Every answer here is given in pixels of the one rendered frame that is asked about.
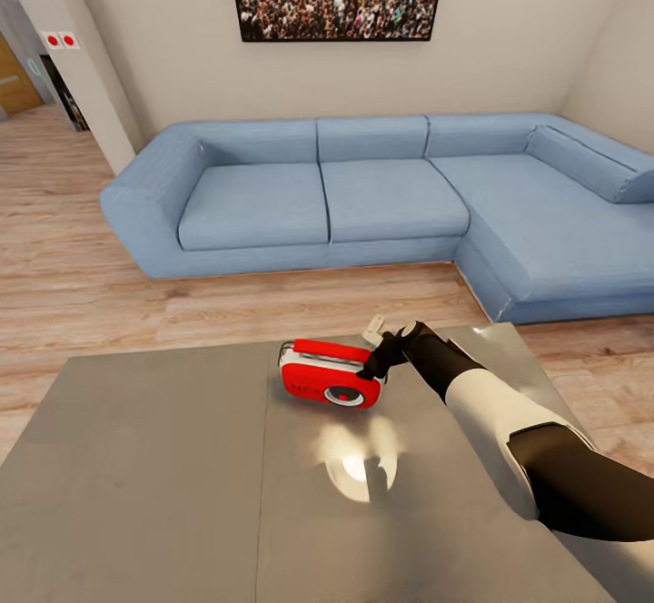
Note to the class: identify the sofa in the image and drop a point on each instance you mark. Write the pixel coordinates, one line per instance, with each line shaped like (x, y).
(544, 219)

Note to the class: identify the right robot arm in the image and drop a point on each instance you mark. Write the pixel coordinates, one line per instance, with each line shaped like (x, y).
(600, 510)

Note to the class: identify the electric switch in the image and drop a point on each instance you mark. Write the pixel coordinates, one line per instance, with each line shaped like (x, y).
(54, 41)
(69, 40)

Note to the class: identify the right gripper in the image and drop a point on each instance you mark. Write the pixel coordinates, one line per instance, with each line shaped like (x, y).
(379, 362)

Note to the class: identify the standing mirror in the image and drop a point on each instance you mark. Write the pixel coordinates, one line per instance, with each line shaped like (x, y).
(40, 60)

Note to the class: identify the radio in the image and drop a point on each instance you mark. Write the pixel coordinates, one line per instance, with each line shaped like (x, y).
(327, 372)

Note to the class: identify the coffee table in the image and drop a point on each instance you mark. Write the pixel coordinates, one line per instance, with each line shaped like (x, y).
(193, 476)

